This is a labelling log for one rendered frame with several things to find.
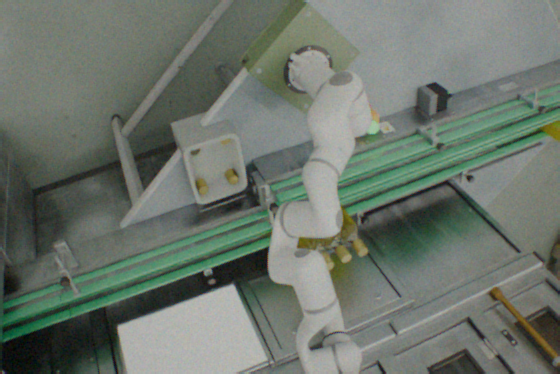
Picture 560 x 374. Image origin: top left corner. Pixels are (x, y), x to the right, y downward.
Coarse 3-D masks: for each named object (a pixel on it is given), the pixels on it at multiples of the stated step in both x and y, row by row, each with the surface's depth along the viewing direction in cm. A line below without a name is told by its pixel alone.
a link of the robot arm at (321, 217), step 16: (320, 160) 114; (304, 176) 114; (320, 176) 112; (336, 176) 115; (320, 192) 109; (336, 192) 113; (288, 208) 118; (304, 208) 114; (320, 208) 109; (336, 208) 110; (288, 224) 116; (304, 224) 113; (320, 224) 110; (336, 224) 110
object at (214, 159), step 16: (208, 144) 149; (192, 160) 158; (208, 160) 161; (224, 160) 163; (240, 160) 156; (192, 176) 153; (208, 176) 164; (224, 176) 167; (240, 176) 163; (208, 192) 163; (224, 192) 163
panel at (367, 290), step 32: (352, 256) 169; (256, 288) 164; (288, 288) 162; (352, 288) 159; (384, 288) 157; (128, 320) 158; (256, 320) 153; (288, 320) 153; (352, 320) 149; (288, 352) 144
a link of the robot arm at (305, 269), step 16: (272, 240) 117; (288, 240) 119; (272, 256) 116; (288, 256) 112; (304, 256) 110; (320, 256) 111; (272, 272) 115; (288, 272) 111; (304, 272) 109; (320, 272) 109; (304, 288) 110; (320, 288) 110; (304, 304) 112; (320, 304) 111
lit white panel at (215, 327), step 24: (168, 312) 159; (192, 312) 158; (216, 312) 158; (240, 312) 157; (120, 336) 154; (144, 336) 153; (168, 336) 152; (192, 336) 152; (216, 336) 151; (240, 336) 150; (144, 360) 147; (168, 360) 146; (192, 360) 145; (216, 360) 144; (240, 360) 144; (264, 360) 143
